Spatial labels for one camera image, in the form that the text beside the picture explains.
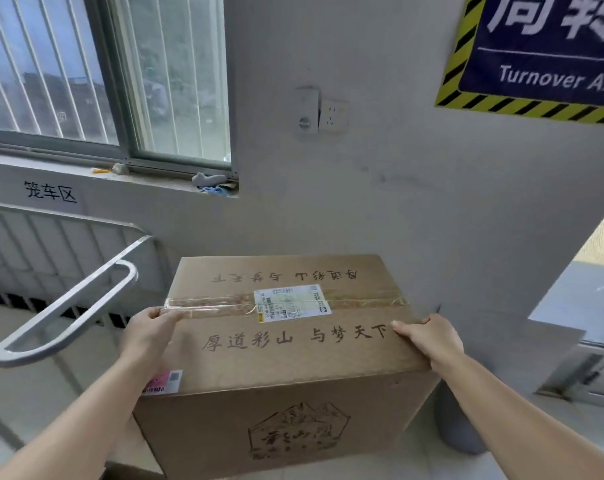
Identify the person's left hand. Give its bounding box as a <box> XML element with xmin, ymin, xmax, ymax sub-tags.
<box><xmin>119</xmin><ymin>307</ymin><xmax>187</xmax><ymax>365</ymax></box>

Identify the person's right hand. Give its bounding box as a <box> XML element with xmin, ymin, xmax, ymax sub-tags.
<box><xmin>391</xmin><ymin>314</ymin><xmax>465</xmax><ymax>373</ymax></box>

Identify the large brown cardboard box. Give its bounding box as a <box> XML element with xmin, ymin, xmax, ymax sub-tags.
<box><xmin>132</xmin><ymin>254</ymin><xmax>441</xmax><ymax>480</ymax></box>

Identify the person's left forearm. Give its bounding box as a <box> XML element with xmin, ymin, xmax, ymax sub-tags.
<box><xmin>0</xmin><ymin>345</ymin><xmax>155</xmax><ymax>480</ymax></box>

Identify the person's right forearm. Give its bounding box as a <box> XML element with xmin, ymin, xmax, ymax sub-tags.
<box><xmin>432</xmin><ymin>352</ymin><xmax>604</xmax><ymax>480</ymax></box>

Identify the pink and white sticker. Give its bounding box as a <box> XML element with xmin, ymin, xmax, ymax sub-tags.
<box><xmin>141</xmin><ymin>370</ymin><xmax>184</xmax><ymax>397</ymax></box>

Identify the white shipping label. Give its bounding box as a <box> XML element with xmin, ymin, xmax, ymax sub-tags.
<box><xmin>253</xmin><ymin>285</ymin><xmax>332</xmax><ymax>324</ymax></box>

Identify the crumpled cloth on sill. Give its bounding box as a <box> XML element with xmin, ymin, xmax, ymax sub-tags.
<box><xmin>191</xmin><ymin>172</ymin><xmax>239</xmax><ymax>196</ymax></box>

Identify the window with metal bars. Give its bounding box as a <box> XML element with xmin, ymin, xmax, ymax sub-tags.
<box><xmin>0</xmin><ymin>0</ymin><xmax>239</xmax><ymax>179</ymax></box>

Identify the blue sign with striped border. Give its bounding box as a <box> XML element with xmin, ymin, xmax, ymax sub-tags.
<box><xmin>435</xmin><ymin>0</ymin><xmax>604</xmax><ymax>126</ymax></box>

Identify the white paper wall label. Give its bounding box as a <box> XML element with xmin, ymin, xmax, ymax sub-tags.
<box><xmin>18</xmin><ymin>176</ymin><xmax>85</xmax><ymax>208</ymax></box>

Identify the grey metal door frame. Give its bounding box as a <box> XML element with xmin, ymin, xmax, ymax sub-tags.
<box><xmin>534</xmin><ymin>340</ymin><xmax>604</xmax><ymax>410</ymax></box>

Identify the white wall socket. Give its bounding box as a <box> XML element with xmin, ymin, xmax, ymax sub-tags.
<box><xmin>319</xmin><ymin>99</ymin><xmax>349</xmax><ymax>133</ymax></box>

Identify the white wall switch box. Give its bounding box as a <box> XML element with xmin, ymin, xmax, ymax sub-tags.
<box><xmin>295</xmin><ymin>86</ymin><xmax>320</xmax><ymax>135</ymax></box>

